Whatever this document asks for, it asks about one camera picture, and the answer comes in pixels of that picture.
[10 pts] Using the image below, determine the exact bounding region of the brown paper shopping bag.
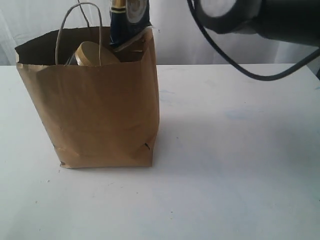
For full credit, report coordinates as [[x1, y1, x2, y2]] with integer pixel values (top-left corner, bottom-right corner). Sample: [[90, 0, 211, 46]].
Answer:
[[15, 24, 160, 169]]

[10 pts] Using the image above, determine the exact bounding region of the clear nut jar gold lid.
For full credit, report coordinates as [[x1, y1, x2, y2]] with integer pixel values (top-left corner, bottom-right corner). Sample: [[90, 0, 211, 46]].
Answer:
[[66, 41, 120, 67]]

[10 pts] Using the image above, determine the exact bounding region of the spaghetti pack dark blue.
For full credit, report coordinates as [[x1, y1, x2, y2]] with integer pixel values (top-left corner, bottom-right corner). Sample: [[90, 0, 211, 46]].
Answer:
[[109, 0, 152, 52]]

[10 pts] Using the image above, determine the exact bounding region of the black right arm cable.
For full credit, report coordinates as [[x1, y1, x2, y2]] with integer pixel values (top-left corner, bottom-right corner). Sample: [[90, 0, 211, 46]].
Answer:
[[186, 0, 320, 82]]

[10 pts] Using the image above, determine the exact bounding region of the white backdrop curtain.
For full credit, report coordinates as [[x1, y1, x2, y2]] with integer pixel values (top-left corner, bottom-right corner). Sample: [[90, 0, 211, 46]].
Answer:
[[0, 0, 315, 65]]

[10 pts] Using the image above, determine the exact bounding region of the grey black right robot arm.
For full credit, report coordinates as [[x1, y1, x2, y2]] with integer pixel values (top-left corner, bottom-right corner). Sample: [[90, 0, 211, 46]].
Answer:
[[194, 0, 320, 47]]

